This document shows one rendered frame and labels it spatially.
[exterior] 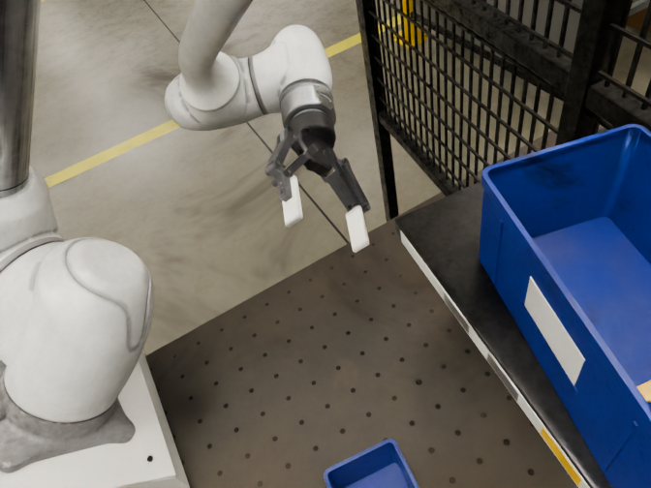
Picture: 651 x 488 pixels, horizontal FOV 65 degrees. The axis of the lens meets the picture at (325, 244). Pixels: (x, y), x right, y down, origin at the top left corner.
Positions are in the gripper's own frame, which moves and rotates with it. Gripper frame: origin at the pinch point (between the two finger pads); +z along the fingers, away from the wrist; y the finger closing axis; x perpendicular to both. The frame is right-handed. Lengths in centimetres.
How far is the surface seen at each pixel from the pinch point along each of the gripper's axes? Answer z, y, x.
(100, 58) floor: -267, 39, 210
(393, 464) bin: 30.1, 18.4, 10.9
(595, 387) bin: 31.2, -5.0, -27.8
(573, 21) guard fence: -111, 119, -33
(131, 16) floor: -323, 57, 206
